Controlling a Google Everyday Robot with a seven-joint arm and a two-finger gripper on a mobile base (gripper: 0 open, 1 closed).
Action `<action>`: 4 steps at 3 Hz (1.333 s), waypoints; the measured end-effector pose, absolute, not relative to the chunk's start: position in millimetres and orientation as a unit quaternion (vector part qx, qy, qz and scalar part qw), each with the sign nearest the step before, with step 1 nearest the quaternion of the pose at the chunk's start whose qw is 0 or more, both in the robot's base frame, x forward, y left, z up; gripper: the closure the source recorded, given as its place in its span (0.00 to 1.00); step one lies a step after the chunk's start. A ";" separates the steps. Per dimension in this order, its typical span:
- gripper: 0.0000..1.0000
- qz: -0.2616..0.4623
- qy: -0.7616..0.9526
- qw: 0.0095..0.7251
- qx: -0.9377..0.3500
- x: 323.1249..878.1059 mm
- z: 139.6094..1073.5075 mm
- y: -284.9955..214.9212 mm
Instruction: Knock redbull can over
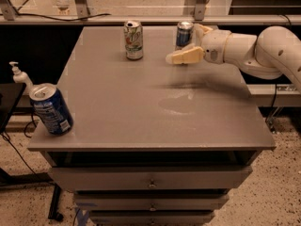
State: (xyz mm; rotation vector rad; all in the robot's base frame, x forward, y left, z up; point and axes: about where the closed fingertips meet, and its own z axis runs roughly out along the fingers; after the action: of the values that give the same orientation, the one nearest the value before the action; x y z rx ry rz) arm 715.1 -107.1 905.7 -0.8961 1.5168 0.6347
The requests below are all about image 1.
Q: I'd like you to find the black cable on shelf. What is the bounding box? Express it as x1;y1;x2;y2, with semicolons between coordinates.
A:
0;0;111;22

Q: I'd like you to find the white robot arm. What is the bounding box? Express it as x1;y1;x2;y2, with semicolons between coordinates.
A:
166;24;301;91

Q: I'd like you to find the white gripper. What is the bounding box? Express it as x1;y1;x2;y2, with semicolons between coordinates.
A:
166;24;231;65

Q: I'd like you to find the silver blue redbull can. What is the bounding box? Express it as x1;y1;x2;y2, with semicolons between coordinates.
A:
176;21;194;50

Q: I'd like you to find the black cable on floor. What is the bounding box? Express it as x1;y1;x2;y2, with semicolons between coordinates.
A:
0;111;55;186

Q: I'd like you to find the middle grey drawer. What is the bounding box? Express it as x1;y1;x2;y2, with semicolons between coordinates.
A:
74;193;229;211

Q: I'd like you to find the black side desk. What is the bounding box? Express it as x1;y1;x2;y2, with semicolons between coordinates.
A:
0;83;25;134

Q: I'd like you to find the grey drawer cabinet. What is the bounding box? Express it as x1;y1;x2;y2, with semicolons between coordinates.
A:
27;24;277;226

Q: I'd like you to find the grey drawer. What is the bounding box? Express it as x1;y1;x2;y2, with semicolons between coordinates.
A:
74;193;229;211
49;166;252;191
89;211;214;226

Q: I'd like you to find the white pump dispenser bottle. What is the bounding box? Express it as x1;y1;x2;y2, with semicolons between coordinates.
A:
9;61;33;95

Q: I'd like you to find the blue pepsi can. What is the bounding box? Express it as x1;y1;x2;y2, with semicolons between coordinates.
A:
29;83;73;136

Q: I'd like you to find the green white 7up can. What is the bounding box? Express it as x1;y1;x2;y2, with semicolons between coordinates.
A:
123;20;143;60

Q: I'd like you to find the bottom grey drawer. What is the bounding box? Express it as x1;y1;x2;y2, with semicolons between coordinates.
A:
89;211;214;226

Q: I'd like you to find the top grey drawer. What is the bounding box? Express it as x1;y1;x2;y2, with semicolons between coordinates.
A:
49;166;252;191

